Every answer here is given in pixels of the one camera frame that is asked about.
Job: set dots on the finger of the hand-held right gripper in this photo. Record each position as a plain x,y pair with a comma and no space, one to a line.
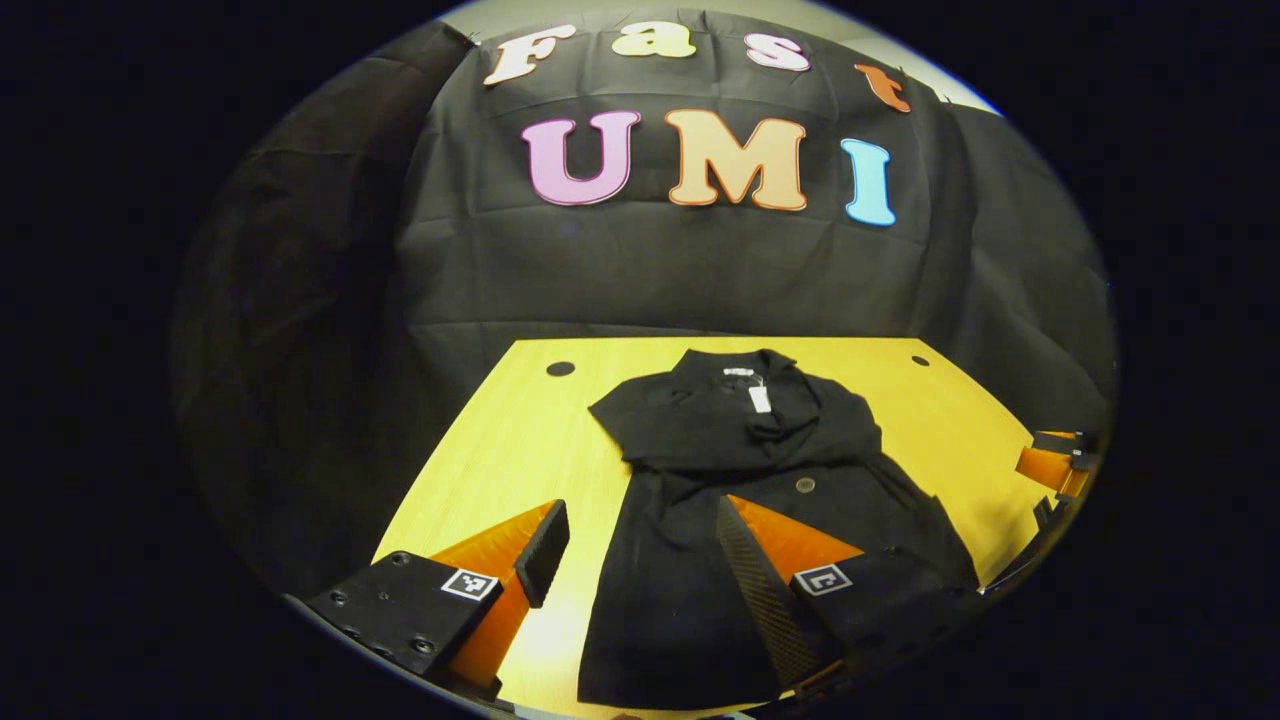
1045,468

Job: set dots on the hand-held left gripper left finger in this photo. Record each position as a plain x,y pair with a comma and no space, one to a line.
545,550

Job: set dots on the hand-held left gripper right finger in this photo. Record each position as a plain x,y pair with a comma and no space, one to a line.
760,590

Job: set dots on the black button-up shirt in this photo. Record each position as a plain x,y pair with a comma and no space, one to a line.
680,560

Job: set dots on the black backdrop cloth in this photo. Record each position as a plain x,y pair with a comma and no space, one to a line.
700,270

